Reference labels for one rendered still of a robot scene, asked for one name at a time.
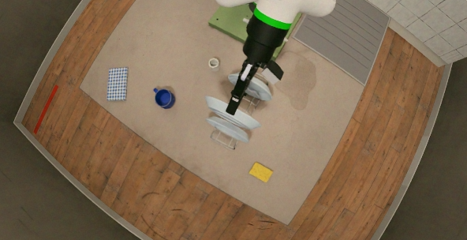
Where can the dark blue mug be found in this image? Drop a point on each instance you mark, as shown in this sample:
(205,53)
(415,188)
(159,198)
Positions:
(164,97)

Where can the white tiled splashback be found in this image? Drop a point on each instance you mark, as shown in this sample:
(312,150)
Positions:
(436,28)

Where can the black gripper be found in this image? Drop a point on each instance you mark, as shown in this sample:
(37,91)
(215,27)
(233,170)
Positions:
(256,54)

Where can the blue and white checked towel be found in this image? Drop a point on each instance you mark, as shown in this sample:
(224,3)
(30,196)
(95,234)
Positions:
(117,84)

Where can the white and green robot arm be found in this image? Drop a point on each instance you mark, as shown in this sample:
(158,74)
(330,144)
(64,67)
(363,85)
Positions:
(271,21)

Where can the yellow sponge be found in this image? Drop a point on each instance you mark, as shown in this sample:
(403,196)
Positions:
(260,172)

